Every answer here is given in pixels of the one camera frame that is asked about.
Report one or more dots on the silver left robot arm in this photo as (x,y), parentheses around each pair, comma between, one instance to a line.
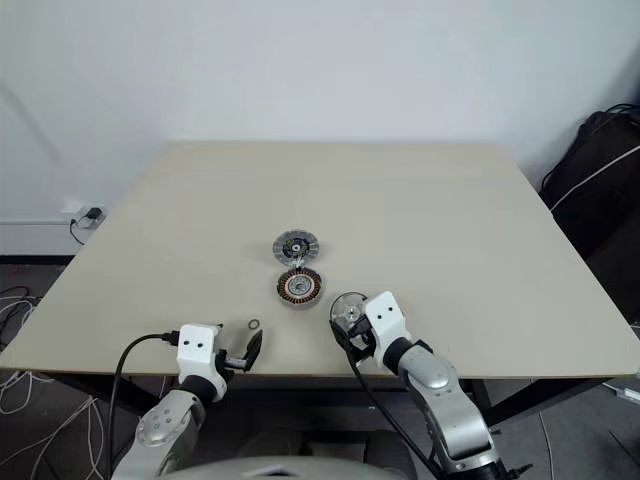
(165,420)

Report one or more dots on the clear plastic object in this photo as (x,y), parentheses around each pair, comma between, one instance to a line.
(622,390)

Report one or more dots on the clear round cap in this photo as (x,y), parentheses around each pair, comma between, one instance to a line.
(350,306)

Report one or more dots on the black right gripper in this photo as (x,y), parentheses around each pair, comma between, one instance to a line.
(365,345)

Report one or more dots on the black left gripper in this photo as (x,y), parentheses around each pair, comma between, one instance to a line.
(235,362)

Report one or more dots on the grey finned motor cover disc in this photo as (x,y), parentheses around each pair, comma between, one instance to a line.
(286,251)

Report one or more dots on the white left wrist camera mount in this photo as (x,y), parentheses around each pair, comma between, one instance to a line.
(197,345)

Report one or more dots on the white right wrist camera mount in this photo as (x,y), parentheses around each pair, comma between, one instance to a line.
(385,312)

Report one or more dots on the black plug adapter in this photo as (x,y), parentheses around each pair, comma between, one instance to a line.
(92,214)

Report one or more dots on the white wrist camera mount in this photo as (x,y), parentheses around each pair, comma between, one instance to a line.
(197,345)
(385,312)

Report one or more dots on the silver robot torso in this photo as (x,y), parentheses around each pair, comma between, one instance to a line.
(300,470)

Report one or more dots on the black fabric bag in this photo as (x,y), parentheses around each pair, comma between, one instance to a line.
(610,210)

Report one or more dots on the white wall power outlet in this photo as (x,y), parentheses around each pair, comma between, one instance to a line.
(72,206)

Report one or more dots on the motor stator with copper windings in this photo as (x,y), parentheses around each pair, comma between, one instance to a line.
(284,291)

